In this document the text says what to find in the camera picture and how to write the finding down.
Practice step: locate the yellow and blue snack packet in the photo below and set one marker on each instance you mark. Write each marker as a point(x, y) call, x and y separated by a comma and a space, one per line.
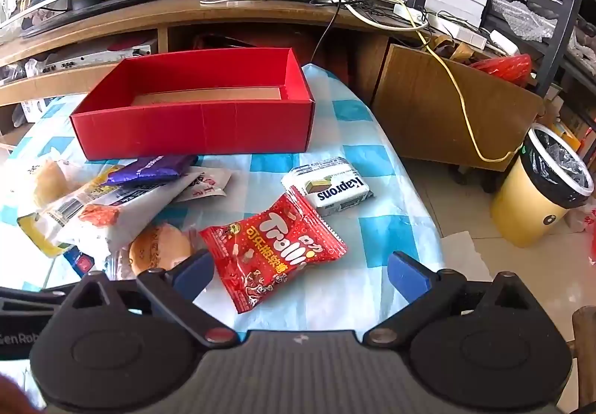
point(42, 237)

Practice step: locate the black power adapter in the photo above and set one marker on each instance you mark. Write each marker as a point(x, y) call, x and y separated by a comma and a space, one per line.
point(413, 0)

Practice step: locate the black bin bag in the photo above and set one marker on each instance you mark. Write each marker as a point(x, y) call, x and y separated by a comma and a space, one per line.
point(558, 201)

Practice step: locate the white tissue paper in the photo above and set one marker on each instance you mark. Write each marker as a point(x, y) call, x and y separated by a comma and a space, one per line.
point(465, 251)

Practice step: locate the yellow trash bin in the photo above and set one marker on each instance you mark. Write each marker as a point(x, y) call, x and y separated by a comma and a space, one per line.
point(521, 200)

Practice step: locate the red plastic bag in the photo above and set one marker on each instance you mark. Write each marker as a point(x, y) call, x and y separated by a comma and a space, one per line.
point(505, 67)

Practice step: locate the white plastic bag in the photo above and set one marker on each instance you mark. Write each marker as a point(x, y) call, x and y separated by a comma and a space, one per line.
point(584, 232)

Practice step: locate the wooden post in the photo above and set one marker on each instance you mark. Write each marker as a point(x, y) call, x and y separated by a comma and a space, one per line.
point(585, 358)

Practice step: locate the white power strip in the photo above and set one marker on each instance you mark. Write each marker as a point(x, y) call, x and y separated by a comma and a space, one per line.
point(461, 32)

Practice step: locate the white wafer packet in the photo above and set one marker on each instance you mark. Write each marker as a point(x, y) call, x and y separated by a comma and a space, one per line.
point(335, 190)

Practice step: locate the round bun in clear packet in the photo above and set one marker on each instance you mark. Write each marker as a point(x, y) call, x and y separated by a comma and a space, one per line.
point(158, 251)

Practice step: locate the black shelf rack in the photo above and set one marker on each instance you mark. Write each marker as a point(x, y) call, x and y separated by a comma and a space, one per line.
point(565, 13)

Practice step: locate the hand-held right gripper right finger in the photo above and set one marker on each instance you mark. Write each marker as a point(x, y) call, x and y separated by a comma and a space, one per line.
point(406, 276)

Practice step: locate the white packet with red print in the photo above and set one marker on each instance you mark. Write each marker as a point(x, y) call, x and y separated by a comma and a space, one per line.
point(209, 183)

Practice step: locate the red cardboard box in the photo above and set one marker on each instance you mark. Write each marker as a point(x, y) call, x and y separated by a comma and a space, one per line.
point(186, 130)

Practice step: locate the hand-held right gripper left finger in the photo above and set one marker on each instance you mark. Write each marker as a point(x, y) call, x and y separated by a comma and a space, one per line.
point(194, 273)

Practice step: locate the purple snack packet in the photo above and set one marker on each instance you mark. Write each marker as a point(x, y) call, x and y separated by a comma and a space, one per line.
point(149, 169)

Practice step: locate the silver audio device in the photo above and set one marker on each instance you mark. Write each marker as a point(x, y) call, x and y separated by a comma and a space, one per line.
point(93, 58)

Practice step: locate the blue checkered tablecloth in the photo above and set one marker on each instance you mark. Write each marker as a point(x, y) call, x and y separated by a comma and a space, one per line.
point(354, 148)

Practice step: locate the yellow bread packet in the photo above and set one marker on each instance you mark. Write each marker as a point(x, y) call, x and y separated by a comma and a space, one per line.
point(49, 181)

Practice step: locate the white packet with orange print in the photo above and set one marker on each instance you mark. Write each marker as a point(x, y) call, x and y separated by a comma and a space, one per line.
point(135, 209)

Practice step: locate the bubble wrap roll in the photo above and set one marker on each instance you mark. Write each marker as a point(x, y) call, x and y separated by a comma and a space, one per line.
point(526, 18)

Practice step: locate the red gummy candy packet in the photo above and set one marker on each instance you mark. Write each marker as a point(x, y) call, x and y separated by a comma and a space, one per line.
point(270, 246)

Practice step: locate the leaning wooden board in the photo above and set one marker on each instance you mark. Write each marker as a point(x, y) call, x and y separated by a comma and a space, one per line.
point(442, 116)

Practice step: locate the wooden television cabinet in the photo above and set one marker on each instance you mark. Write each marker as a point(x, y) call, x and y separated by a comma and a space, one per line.
point(279, 16)

